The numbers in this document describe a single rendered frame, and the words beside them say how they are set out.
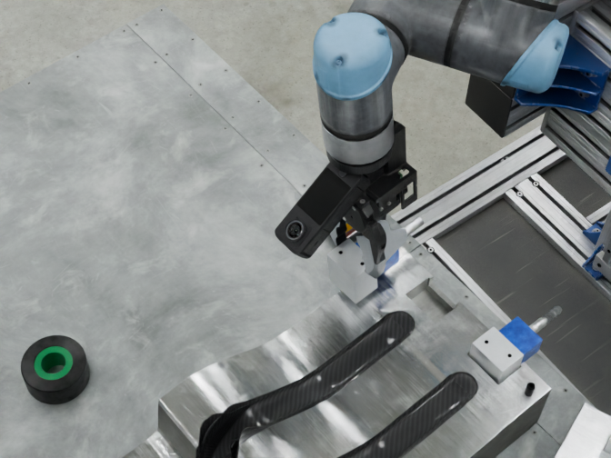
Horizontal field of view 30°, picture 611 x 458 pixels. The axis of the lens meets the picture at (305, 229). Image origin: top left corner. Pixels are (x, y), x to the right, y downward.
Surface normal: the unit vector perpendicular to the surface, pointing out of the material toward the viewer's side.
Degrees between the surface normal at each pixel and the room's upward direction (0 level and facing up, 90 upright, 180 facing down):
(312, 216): 33
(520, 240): 0
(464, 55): 76
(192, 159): 0
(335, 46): 6
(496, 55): 64
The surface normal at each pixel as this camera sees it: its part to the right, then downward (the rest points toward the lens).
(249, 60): 0.01, -0.58
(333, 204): -0.45, -0.25
